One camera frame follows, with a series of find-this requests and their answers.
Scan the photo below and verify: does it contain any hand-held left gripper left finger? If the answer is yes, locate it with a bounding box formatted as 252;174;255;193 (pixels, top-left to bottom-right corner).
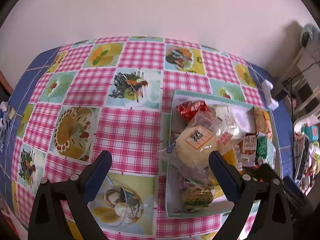
27;150;112;240

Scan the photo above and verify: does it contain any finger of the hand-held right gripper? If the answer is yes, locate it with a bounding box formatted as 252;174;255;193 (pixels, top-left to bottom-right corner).
244;165;283;182
282;176;313;216

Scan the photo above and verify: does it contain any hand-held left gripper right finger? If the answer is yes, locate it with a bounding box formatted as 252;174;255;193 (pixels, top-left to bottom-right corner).
209;151;293;240

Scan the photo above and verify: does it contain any round pastry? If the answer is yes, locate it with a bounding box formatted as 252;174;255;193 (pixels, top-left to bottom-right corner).
157;124;242;177

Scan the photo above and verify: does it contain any white box with green rim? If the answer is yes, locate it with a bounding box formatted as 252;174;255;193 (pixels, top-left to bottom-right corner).
165;90;278;219

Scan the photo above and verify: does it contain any light green snack packet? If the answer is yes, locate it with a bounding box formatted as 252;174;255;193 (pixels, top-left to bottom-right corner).
255;136;277;168

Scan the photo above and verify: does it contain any orange brown snack packet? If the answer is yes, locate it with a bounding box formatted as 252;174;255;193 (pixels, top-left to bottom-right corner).
240;135;258;167

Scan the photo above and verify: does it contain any beige green cartoon snack packet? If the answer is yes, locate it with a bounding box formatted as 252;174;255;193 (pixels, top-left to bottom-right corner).
182;184;216;212

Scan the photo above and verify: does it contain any colourful toys heap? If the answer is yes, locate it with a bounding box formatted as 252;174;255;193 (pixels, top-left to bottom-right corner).
294;120;320;196

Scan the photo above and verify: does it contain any pink checked tablecloth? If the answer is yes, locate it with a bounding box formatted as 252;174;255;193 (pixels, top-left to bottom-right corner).
11;36;268;240

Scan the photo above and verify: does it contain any red snack packet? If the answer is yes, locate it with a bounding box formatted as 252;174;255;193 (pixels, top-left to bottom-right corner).
176;101;211;123

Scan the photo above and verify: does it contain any white block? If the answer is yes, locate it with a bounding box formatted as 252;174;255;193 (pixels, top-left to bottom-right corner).
261;79;280;110

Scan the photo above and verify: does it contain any crumpled blue white packet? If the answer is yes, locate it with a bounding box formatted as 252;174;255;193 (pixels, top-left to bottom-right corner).
0;101;12;153

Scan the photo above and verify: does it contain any white furniture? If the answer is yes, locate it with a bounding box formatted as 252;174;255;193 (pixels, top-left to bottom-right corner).
282;22;320;121

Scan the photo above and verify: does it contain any salmon pole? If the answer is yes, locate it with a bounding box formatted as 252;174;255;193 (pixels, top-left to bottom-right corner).
0;70;13;96

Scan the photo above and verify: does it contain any dark device with cable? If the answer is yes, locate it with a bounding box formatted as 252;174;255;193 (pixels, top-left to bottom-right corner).
271;80;288;100

